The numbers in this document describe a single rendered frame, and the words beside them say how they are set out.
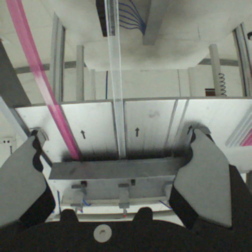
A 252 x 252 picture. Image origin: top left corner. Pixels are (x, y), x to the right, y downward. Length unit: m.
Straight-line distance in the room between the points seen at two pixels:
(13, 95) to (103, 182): 0.25
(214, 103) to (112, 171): 0.25
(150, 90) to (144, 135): 1.75
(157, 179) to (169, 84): 1.86
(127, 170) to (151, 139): 0.09
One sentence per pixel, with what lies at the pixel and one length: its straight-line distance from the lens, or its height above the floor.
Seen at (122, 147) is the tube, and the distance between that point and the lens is 0.31.
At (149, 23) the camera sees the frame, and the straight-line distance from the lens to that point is 0.57.
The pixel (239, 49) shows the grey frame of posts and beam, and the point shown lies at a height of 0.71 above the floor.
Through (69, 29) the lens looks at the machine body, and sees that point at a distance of 0.67.
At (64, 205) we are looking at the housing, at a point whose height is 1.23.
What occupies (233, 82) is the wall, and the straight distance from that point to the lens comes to 2.63.
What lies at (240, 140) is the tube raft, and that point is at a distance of 0.41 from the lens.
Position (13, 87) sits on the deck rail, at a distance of 0.32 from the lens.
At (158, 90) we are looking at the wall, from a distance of 2.05.
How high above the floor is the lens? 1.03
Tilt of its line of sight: 2 degrees down
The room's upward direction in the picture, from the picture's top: 178 degrees clockwise
